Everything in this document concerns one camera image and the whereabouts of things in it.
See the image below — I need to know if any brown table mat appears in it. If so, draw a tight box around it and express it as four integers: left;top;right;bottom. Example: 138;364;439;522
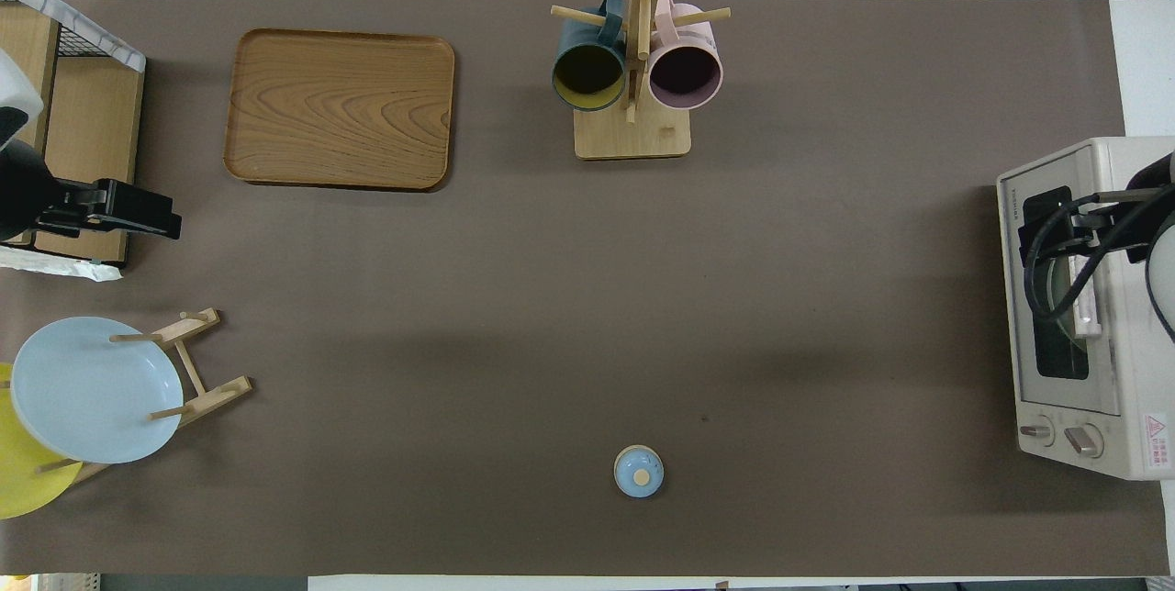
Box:
0;0;1171;576

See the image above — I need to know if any light blue plate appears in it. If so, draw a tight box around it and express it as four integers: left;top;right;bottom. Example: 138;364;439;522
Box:
9;317;185;465

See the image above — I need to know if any pink mug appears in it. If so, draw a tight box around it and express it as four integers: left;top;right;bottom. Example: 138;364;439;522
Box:
647;0;725;111

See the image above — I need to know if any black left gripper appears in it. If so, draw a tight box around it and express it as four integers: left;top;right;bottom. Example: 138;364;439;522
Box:
39;178;183;241

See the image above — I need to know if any wooden mug tree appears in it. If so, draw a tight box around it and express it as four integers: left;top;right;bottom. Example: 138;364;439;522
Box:
551;0;733;161

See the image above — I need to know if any yellow plate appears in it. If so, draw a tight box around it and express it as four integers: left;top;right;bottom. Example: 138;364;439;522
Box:
0;362;84;520

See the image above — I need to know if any wooden plate rack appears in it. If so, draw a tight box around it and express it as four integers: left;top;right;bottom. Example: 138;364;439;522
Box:
37;307;253;486

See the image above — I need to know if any cream toaster oven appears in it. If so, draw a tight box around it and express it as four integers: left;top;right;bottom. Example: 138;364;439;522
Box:
996;137;1175;482

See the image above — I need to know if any glass oven door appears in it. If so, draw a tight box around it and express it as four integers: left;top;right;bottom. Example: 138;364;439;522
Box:
999;160;1125;418

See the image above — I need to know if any wire basket wooden shelf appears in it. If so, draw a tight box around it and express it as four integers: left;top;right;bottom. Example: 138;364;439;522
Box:
0;0;148;283

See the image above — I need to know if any dark blue mug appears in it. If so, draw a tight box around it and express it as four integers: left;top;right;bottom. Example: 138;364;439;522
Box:
551;0;629;113

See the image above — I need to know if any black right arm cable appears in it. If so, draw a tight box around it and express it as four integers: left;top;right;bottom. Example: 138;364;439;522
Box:
1021;171;1175;344

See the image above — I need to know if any pale green plate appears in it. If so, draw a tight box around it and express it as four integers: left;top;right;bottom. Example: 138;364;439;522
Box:
1050;259;1091;351

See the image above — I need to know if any wooden serving tray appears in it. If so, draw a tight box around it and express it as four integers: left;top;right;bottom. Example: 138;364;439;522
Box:
223;28;456;192

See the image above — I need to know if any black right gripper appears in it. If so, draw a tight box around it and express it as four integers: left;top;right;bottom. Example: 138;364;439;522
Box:
1068;200;1154;267

